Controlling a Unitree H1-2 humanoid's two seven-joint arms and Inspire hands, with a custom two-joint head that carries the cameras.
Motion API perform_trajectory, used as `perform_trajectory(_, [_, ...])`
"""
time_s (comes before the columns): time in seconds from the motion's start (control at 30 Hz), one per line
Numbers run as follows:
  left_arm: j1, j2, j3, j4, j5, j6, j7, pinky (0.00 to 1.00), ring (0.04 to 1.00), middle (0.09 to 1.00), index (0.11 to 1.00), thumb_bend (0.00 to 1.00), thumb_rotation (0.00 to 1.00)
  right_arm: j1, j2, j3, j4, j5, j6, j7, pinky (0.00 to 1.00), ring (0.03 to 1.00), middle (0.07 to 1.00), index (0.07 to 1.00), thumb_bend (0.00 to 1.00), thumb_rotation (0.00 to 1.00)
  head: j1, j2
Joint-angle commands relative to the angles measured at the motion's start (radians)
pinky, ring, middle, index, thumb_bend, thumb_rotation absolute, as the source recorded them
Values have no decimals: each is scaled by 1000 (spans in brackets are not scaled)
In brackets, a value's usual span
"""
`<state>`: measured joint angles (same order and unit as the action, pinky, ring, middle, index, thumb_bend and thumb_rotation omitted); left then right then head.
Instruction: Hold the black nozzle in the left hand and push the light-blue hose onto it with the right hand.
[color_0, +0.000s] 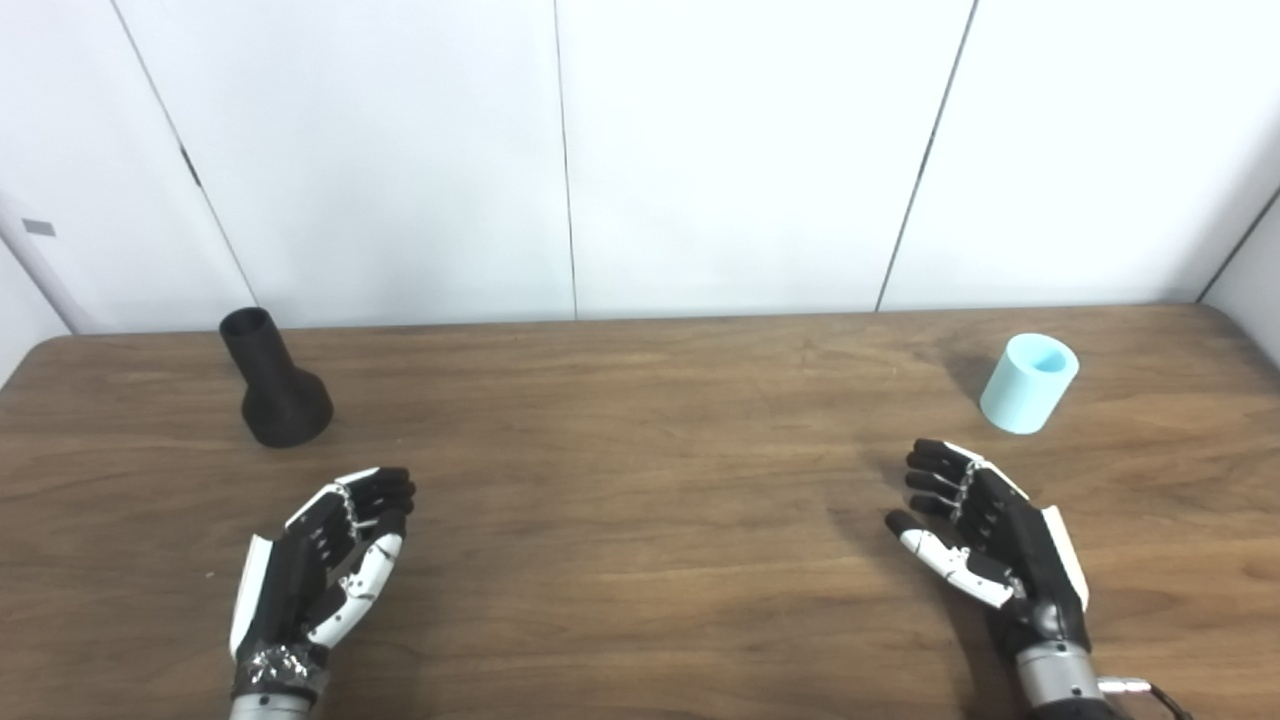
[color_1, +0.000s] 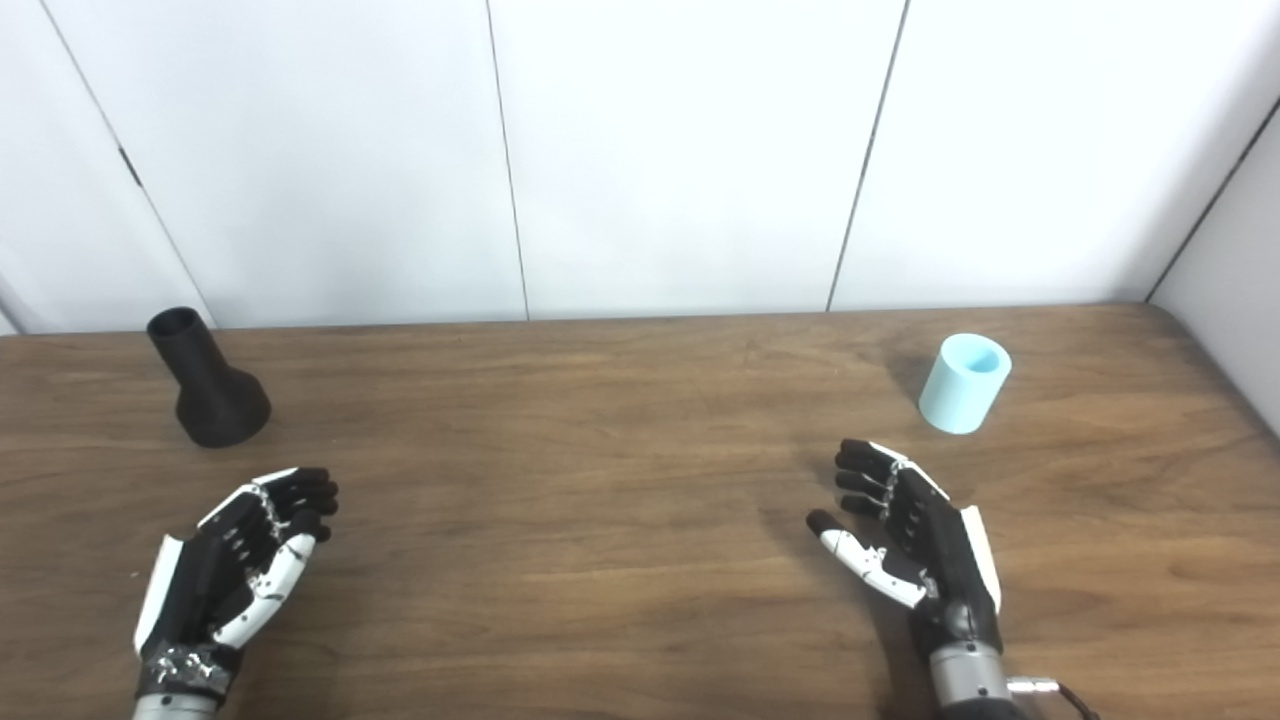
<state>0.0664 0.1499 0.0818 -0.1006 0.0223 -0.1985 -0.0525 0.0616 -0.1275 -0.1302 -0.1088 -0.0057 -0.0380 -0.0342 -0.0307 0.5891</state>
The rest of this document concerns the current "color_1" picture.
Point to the black plastic nozzle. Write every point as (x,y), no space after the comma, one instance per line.
(215,400)

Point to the black wall panel hinge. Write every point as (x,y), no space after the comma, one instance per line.
(129,166)

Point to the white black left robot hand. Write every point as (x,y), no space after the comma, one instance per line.
(200,590)

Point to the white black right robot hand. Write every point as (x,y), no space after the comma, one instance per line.
(950,560)

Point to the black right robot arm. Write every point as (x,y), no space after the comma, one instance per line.
(968,685)

